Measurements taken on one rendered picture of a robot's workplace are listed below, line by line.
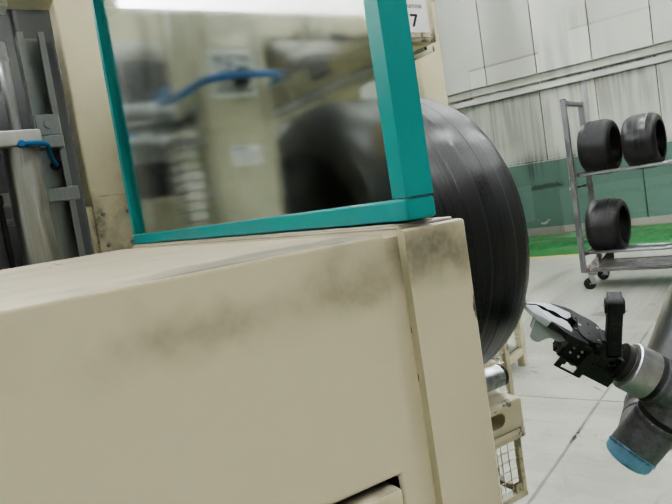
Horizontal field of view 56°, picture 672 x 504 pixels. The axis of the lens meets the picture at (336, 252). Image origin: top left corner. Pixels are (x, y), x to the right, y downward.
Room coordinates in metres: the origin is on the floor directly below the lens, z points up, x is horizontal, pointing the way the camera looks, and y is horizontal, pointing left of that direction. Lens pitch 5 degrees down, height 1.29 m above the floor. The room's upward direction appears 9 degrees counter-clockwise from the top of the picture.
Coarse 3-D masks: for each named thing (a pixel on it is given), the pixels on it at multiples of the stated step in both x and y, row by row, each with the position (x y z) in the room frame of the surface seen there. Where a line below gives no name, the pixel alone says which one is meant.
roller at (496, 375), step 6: (492, 366) 1.19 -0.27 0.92; (498, 366) 1.19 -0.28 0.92; (486, 372) 1.17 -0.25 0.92; (492, 372) 1.17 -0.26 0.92; (498, 372) 1.17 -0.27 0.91; (504, 372) 1.18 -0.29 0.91; (486, 378) 1.16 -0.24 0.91; (492, 378) 1.16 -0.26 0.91; (498, 378) 1.17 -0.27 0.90; (504, 378) 1.18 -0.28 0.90; (486, 384) 1.15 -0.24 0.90; (492, 384) 1.16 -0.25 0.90; (498, 384) 1.17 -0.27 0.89; (504, 384) 1.18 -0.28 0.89; (492, 390) 1.17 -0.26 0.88
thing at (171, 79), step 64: (128, 0) 0.67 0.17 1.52; (192, 0) 0.53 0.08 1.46; (256, 0) 0.43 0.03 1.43; (320, 0) 0.37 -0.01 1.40; (384, 0) 0.31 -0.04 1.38; (128, 64) 0.71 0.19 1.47; (192, 64) 0.55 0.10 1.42; (256, 64) 0.44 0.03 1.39; (320, 64) 0.37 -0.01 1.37; (384, 64) 0.31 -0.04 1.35; (128, 128) 0.75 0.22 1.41; (192, 128) 0.57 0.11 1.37; (256, 128) 0.46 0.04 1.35; (320, 128) 0.38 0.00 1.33; (384, 128) 0.32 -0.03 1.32; (128, 192) 0.77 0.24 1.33; (192, 192) 0.59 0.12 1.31; (256, 192) 0.47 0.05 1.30; (320, 192) 0.39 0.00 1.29; (384, 192) 0.34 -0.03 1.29
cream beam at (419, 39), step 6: (426, 0) 1.59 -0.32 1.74; (426, 6) 1.59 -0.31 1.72; (432, 18) 1.60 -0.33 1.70; (432, 24) 1.60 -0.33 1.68; (432, 30) 1.59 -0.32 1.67; (414, 36) 1.56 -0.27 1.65; (420, 36) 1.57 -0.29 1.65; (426, 36) 1.58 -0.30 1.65; (432, 36) 1.59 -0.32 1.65; (414, 42) 1.57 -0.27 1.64; (420, 42) 1.58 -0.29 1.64; (426, 42) 1.59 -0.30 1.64; (432, 42) 1.60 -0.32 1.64; (414, 48) 1.64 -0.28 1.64; (420, 48) 1.65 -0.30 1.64
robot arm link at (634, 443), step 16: (640, 400) 1.13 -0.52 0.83; (624, 416) 1.18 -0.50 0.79; (640, 416) 1.11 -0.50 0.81; (624, 432) 1.13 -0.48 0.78; (640, 432) 1.10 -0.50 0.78; (656, 432) 1.09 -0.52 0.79; (608, 448) 1.15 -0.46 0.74; (624, 448) 1.12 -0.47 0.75; (640, 448) 1.10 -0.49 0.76; (656, 448) 1.09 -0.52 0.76; (624, 464) 1.12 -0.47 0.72; (640, 464) 1.11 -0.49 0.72; (656, 464) 1.11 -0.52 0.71
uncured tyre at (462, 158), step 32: (448, 128) 1.08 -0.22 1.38; (448, 160) 1.02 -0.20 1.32; (480, 160) 1.05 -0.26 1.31; (448, 192) 0.99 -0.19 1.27; (480, 192) 1.02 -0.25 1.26; (512, 192) 1.06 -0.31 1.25; (480, 224) 1.00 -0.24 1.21; (512, 224) 1.04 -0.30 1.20; (480, 256) 0.99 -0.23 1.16; (512, 256) 1.03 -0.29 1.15; (480, 288) 1.00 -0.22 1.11; (512, 288) 1.04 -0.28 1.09; (480, 320) 1.02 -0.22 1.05; (512, 320) 1.07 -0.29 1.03
